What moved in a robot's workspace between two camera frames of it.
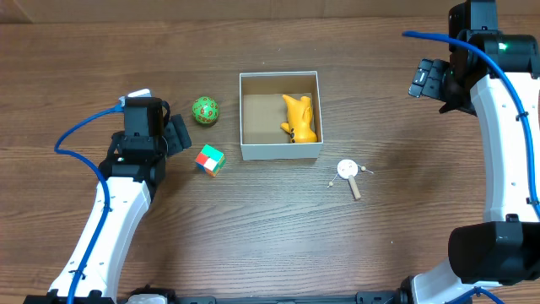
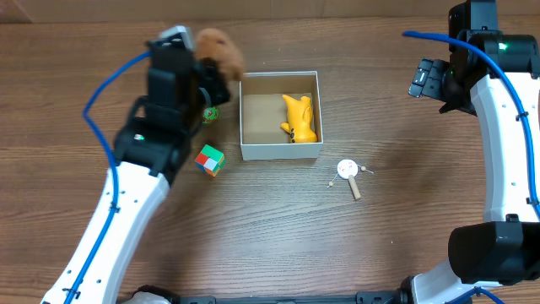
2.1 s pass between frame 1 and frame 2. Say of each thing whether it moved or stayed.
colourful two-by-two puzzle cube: stayed
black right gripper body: stayed
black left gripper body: moved
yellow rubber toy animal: stayed
